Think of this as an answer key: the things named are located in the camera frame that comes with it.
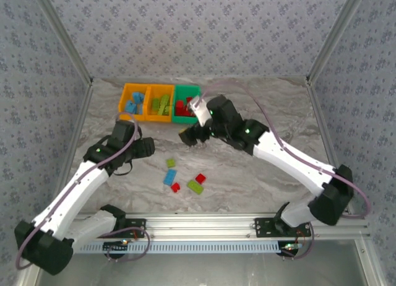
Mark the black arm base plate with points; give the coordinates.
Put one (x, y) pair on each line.
(263, 227)
(136, 225)

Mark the small black controller board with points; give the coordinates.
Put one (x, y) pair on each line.
(290, 248)
(116, 246)

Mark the green plastic bin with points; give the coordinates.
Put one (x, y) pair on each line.
(182, 119)

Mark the aluminium extrusion beam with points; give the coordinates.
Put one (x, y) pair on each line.
(201, 227)

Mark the aluminium frame leg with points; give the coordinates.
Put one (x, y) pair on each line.
(369, 267)
(26, 280)

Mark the grey metal panel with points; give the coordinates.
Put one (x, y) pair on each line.
(201, 270)

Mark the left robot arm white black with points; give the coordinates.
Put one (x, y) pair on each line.
(71, 193)

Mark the orange plastic bin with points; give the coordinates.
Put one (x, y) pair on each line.
(151, 117)
(123, 114)

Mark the blue lego brick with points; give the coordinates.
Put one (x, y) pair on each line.
(142, 97)
(140, 109)
(130, 106)
(136, 96)
(169, 177)

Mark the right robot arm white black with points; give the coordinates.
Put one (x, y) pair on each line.
(294, 165)

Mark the aluminium frame post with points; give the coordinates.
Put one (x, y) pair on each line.
(334, 35)
(66, 35)

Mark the red lego brick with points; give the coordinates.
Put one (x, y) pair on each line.
(201, 178)
(189, 99)
(175, 187)
(179, 108)
(187, 112)

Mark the aluminium table side rail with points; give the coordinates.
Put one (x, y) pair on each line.
(79, 122)
(320, 112)

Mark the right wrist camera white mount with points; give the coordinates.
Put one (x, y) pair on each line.
(199, 109)

